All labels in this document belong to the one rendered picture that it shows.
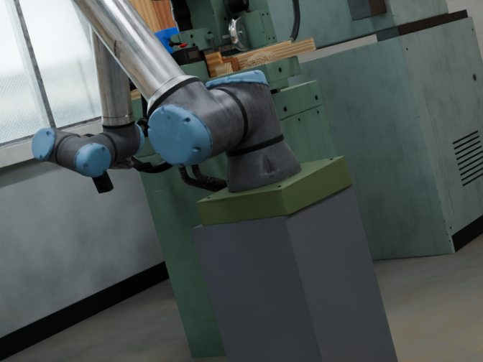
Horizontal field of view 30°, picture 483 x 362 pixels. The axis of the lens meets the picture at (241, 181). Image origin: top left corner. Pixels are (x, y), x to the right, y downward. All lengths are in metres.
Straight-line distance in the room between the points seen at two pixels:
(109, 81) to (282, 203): 0.64
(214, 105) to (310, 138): 1.10
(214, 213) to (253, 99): 0.29
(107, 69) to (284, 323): 0.82
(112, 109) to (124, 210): 2.02
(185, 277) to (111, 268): 1.36
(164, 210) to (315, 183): 0.95
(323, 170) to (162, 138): 0.40
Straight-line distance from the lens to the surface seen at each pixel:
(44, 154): 2.46
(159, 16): 4.67
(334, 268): 2.19
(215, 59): 2.88
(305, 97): 3.15
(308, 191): 2.12
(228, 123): 2.07
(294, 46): 2.82
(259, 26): 3.05
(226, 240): 2.18
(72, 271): 4.21
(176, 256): 3.03
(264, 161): 2.16
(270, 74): 2.71
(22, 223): 4.07
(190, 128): 2.00
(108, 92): 2.44
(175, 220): 2.99
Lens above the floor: 0.88
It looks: 6 degrees down
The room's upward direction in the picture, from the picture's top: 15 degrees counter-clockwise
